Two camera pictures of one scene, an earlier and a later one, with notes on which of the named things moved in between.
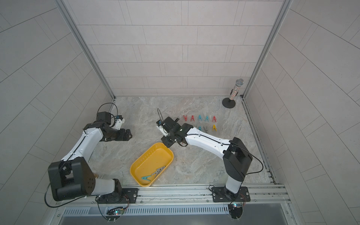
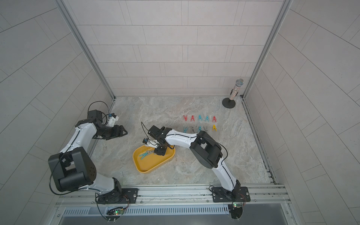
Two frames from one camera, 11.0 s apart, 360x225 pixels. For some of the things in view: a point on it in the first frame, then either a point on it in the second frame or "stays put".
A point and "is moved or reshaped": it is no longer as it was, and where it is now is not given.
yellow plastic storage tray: (151, 165) is moved or reshaped
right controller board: (235, 210) stays put
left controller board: (114, 214) stays put
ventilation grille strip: (205, 210) stays put
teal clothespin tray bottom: (145, 177) -> (143, 155)
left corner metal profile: (75, 27) stays put
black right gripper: (167, 142) -> (159, 151)
